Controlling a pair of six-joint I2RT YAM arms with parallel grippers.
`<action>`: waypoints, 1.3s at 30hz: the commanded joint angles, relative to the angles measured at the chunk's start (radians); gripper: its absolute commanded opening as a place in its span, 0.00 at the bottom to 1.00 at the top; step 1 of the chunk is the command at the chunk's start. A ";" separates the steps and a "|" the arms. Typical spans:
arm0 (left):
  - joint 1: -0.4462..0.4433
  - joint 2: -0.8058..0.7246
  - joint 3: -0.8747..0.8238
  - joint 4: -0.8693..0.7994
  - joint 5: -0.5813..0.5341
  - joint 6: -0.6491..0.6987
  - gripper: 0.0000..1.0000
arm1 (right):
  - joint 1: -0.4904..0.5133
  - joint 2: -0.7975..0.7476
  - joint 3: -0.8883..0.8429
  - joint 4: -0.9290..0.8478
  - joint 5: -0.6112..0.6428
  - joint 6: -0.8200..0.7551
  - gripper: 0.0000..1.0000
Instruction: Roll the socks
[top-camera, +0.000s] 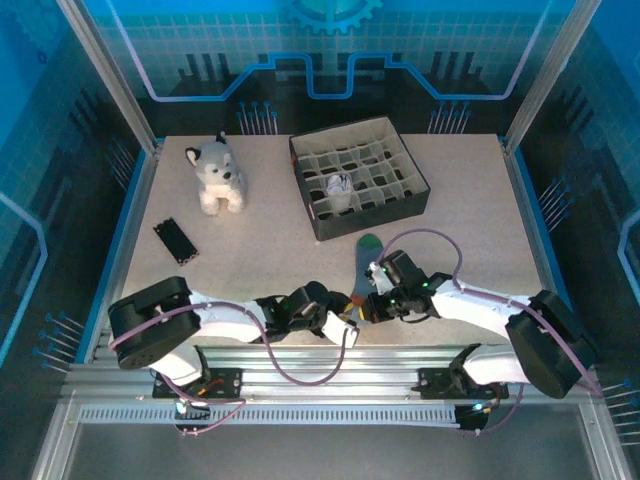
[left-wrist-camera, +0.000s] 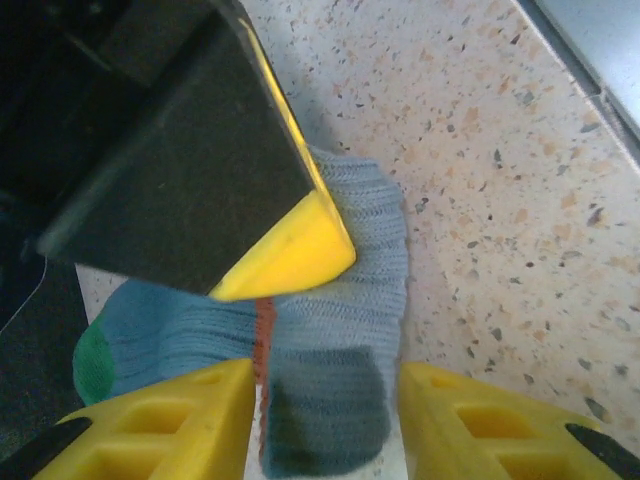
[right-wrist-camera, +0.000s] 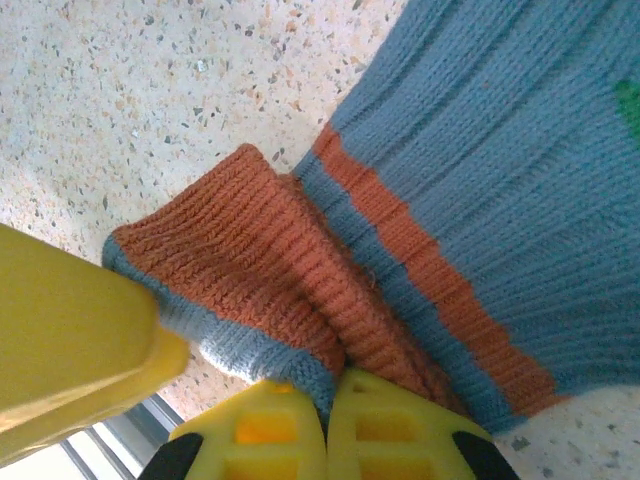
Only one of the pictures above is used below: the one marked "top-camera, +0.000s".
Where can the wide aluminium frame rail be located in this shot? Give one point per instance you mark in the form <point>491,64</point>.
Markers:
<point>380,375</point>

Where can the black divided organizer box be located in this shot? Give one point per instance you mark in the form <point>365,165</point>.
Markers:
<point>360,175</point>

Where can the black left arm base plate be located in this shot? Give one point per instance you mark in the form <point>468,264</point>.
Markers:
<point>227,375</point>

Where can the aluminium lower frame rail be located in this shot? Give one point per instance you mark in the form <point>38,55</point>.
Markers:
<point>604,445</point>
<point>57,445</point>

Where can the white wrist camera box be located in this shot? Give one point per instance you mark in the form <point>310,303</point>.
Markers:
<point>380,280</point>
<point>340,327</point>

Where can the grey sock with orange cuff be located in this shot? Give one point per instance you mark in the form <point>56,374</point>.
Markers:
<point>362,270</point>

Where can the white sock with black stripes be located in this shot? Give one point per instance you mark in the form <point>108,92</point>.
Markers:
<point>340,186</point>

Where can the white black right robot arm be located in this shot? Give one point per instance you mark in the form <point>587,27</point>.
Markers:
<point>550,345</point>

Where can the aluminium table side rail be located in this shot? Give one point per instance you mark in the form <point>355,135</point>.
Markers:
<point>136,200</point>
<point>526,200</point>

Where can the small LED circuit board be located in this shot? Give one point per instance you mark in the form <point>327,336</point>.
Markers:
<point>185,404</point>
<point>477,409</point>

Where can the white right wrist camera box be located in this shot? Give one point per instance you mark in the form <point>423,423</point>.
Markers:
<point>380,280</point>

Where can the slanted aluminium frame post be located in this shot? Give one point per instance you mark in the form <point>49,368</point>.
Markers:
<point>111,75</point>
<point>550,75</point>

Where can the black rectangular metal plate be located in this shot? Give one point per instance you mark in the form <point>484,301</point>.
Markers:
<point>176,241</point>

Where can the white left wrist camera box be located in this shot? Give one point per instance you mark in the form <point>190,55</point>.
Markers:
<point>340,327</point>

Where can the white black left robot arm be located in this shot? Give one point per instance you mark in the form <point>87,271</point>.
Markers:
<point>150,320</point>

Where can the grey white husky plush toy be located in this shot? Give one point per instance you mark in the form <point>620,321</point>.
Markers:
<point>217,175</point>

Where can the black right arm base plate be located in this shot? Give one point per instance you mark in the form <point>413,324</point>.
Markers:
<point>432,380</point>

